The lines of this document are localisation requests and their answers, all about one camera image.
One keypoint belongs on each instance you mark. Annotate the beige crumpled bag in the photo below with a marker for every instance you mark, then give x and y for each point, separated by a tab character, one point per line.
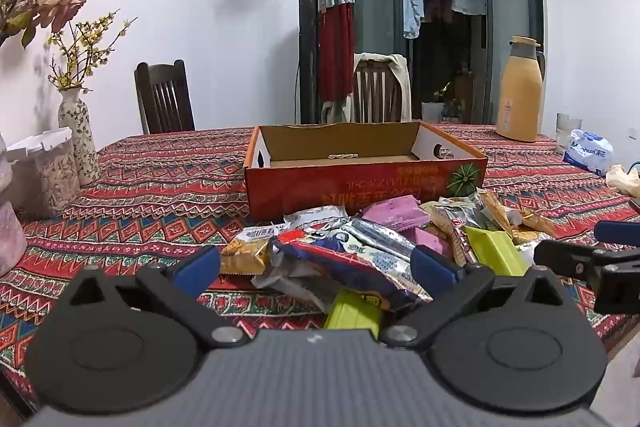
625	182

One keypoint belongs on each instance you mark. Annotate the dark framed sliding glass door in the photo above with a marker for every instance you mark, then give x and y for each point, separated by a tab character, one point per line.
510	32

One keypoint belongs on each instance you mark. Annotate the clear container with white lid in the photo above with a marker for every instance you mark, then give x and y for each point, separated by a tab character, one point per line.
50	182

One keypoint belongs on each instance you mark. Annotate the tan thermos jug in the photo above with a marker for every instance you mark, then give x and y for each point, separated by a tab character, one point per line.
520	97

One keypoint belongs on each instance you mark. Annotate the brown slatted wooden chair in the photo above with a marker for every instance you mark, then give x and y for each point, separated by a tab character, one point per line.
375	92

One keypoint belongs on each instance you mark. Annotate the clear drinking glass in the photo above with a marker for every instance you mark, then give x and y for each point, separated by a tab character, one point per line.
567	127

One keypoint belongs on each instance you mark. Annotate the chair with draped cloth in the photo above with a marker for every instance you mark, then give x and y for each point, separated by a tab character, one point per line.
402	77

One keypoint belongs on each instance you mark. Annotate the floral ceramic vase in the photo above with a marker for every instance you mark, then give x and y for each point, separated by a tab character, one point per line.
80	137

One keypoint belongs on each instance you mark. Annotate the dark wooden chair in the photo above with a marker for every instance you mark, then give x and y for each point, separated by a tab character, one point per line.
165	97

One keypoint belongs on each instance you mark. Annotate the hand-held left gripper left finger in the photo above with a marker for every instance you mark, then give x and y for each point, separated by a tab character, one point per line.
200	264

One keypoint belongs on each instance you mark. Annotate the pale pink vase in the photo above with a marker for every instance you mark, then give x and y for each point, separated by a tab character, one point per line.
10	232

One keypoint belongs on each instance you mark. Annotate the yellow flower branches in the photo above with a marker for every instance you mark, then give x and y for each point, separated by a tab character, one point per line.
66	80

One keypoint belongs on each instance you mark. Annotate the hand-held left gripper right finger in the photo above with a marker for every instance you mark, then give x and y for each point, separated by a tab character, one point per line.
432	269

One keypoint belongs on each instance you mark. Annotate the red patterned tablecloth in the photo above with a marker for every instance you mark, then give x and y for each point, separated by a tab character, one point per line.
150	207

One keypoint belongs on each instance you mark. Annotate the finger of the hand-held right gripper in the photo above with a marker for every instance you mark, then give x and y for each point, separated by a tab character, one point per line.
560	254
615	232

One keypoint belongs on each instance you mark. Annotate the red tassel hanging decoration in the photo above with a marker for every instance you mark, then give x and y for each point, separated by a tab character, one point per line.
335	57

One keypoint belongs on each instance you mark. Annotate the pile of snack packets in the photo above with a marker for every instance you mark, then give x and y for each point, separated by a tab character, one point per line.
350	257

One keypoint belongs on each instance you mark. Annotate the white blue tissue pack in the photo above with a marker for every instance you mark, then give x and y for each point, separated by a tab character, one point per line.
587	152

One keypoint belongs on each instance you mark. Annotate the white bucket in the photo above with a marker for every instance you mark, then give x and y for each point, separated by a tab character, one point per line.
432	112

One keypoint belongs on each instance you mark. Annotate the orange cardboard box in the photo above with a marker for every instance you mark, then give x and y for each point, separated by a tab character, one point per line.
325	187

